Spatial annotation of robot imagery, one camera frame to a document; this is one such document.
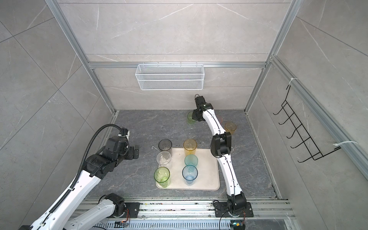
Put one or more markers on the blue tumbler glass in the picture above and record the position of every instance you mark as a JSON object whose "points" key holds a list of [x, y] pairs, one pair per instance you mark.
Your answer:
{"points": [[190, 173]]}

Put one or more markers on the black wire hook rack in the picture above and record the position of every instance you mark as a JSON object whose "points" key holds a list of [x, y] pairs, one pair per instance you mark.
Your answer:
{"points": [[299, 130]]}

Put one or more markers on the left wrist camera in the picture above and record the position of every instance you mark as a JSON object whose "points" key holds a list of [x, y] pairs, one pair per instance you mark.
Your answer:
{"points": [[124, 133]]}

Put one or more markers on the tall green tumbler glass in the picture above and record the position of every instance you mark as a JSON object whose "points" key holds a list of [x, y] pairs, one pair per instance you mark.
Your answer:
{"points": [[162, 176]]}

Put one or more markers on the tall amber tumbler glass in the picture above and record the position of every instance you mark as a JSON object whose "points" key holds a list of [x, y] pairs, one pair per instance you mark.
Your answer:
{"points": [[190, 146]]}

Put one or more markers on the short yellow glass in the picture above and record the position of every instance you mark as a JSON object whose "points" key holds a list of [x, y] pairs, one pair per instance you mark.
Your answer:
{"points": [[230, 127]]}

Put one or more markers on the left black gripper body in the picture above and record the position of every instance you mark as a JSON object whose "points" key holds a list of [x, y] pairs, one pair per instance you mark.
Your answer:
{"points": [[128, 153]]}

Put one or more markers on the dark grey tumbler glass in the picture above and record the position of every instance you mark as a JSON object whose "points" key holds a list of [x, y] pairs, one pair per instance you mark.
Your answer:
{"points": [[165, 145]]}

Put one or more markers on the aluminium mounting rail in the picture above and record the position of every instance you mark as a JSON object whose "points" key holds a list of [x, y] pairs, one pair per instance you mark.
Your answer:
{"points": [[212, 209]]}

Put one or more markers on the teal textured cup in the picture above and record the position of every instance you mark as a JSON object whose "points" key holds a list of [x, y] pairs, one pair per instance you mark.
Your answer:
{"points": [[191, 160]]}

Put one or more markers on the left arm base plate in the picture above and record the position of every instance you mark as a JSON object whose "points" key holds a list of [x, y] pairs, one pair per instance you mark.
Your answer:
{"points": [[124, 210]]}

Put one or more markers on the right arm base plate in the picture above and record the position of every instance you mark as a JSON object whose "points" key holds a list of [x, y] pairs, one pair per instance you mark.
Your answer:
{"points": [[222, 210]]}

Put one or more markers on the clear tumbler glass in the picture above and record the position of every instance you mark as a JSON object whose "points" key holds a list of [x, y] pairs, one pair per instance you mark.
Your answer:
{"points": [[164, 159]]}

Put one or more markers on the small green glass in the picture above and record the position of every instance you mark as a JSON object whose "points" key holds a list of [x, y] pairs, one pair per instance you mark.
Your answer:
{"points": [[190, 119]]}

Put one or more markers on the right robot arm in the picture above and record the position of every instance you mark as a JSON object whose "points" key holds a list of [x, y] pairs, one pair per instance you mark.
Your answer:
{"points": [[220, 147]]}

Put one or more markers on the white wire mesh basket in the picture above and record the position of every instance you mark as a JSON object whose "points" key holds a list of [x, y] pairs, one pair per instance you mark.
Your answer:
{"points": [[170, 76]]}

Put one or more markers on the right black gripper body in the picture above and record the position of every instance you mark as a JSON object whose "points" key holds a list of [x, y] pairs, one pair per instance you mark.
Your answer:
{"points": [[196, 116]]}

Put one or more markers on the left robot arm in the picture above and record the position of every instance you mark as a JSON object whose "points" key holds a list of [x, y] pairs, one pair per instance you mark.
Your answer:
{"points": [[93, 170]]}

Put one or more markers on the beige plastic tray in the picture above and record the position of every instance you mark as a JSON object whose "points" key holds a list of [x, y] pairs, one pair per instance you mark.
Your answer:
{"points": [[208, 175]]}

